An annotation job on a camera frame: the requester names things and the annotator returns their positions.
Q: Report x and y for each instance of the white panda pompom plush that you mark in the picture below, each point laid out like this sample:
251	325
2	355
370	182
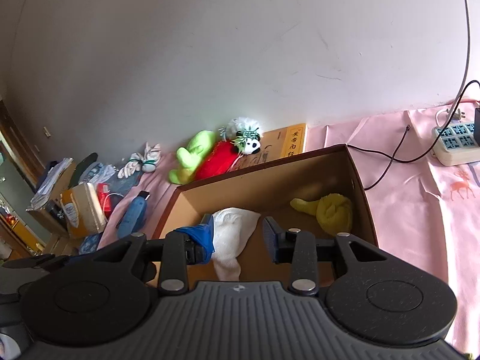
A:
244	133

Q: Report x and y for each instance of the black charger adapter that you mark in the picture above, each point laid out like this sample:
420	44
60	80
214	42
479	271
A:
476	129

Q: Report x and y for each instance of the white green knotted cloth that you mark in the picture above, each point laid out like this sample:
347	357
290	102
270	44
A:
145	162

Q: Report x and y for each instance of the green plush toy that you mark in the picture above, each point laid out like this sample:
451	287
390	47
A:
191	157

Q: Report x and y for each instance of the yellow book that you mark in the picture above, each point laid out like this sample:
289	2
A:
279	143

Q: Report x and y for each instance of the white plush toy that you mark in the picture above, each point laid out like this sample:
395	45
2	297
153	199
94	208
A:
233	228

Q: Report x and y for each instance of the blue lint brush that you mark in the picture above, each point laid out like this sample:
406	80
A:
133	219

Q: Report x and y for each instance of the white power strip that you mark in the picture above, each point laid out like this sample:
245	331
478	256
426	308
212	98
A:
457	145

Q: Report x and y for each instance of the red plush pouch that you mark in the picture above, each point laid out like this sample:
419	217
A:
220	160

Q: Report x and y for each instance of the brown cardboard box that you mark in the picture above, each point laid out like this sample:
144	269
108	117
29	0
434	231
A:
268	189

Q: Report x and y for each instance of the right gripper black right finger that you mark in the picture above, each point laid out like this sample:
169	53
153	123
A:
295	247

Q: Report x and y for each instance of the pink bed sheet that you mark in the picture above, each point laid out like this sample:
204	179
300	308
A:
424	213

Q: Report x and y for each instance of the yellow towel roll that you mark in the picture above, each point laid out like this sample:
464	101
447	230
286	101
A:
334	212

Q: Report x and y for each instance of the red small package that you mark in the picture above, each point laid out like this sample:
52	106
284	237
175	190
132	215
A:
103	194

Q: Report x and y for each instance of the right gripper blue-taped left finger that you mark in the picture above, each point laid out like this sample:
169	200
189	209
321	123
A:
183	247

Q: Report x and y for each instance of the yellow tissue box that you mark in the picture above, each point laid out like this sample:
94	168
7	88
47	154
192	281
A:
82	208

